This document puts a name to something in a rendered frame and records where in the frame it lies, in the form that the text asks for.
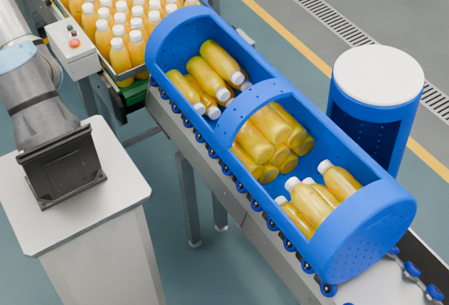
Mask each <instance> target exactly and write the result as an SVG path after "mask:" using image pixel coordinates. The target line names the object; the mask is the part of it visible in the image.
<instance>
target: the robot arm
mask: <svg viewBox="0 0 449 305"><path fill-rule="evenodd" d="M62 82H63V71H62V68H61V66H60V64H59V62H58V61H57V60H56V59H55V58H54V57H52V56H51V54H50V52H49V50H48V48H47V47H46V45H45V43H44V41H43V40H42V39H41V38H40V37H36V36H34V35H33V34H32V32H31V30H30V28H29V27H28V25H27V23H26V21H25V20H24V18H23V16H22V14H21V12H20V10H19V8H18V6H17V5H16V3H15V1H14V0H0V97H1V99H2V101H3V103H4V105H5V107H6V109H7V111H8V113H9V115H10V117H11V120H12V123H13V131H14V136H15V145H16V148H17V150H18V152H20V151H22V150H24V152H26V151H28V150H31V149H33V148H35V147H37V146H39V145H41V144H43V143H46V142H48V141H50V140H53V139H55V138H57V137H59V136H61V135H63V134H66V133H68V132H70V131H72V130H75V129H77V128H79V127H80V124H81V122H80V120H79V118H78V117H77V116H76V115H75V114H74V113H73V112H72V111H71V110H70V109H69V108H68V107H67V106H66V105H65V104H64V103H63V102H62V100H61V99H60V97H59V95H58V93H57V91H58V90H59V89H60V87H61V85H62Z"/></svg>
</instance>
